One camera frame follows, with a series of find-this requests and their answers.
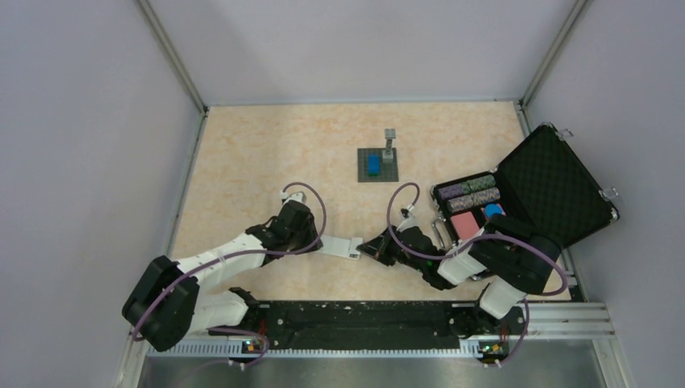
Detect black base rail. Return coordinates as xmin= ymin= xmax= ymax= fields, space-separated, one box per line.
xmin=240 ymin=301 xmax=501 ymax=351

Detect chrome case handle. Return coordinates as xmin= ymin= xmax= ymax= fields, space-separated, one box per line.
xmin=431 ymin=215 xmax=452 ymax=251

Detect white remote control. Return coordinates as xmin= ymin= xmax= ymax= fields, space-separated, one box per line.
xmin=317 ymin=235 xmax=364 ymax=260

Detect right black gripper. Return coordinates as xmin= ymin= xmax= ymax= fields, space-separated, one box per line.
xmin=358 ymin=224 xmax=426 ymax=272

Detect blue lego brick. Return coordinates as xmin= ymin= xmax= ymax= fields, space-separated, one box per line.
xmin=367 ymin=154 xmax=381 ymax=176

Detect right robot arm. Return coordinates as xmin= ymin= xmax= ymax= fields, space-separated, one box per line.
xmin=357 ymin=213 xmax=563 ymax=333

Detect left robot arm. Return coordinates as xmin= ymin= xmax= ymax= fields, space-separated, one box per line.
xmin=122 ymin=192 xmax=323 ymax=352

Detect grey lego tower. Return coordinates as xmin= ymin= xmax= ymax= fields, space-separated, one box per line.
xmin=382 ymin=129 xmax=397 ymax=163

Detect pink card deck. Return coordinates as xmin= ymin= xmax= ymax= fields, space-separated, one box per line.
xmin=450 ymin=212 xmax=481 ymax=240

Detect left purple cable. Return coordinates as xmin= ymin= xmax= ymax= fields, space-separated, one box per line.
xmin=129 ymin=182 xmax=328 ymax=370

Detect purple cable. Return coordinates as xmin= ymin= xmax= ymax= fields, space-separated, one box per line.
xmin=129 ymin=182 xmax=328 ymax=370
xmin=386 ymin=182 xmax=570 ymax=368

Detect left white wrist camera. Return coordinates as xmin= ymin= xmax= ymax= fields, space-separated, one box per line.
xmin=280 ymin=192 xmax=307 ymax=206

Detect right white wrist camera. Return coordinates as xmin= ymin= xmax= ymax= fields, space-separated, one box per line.
xmin=397 ymin=205 xmax=418 ymax=232

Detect black poker chip case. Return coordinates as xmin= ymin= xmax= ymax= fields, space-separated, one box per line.
xmin=431 ymin=124 xmax=620 ymax=251

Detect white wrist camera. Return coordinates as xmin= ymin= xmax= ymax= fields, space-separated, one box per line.
xmin=280 ymin=192 xmax=307 ymax=206
xmin=397 ymin=205 xmax=418 ymax=232

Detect grey lego baseplate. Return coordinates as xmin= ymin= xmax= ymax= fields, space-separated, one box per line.
xmin=357 ymin=148 xmax=399 ymax=183

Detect blue round chip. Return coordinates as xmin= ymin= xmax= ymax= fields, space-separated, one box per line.
xmin=483 ymin=204 xmax=505 ymax=218

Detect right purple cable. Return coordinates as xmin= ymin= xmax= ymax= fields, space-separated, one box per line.
xmin=386 ymin=182 xmax=570 ymax=368

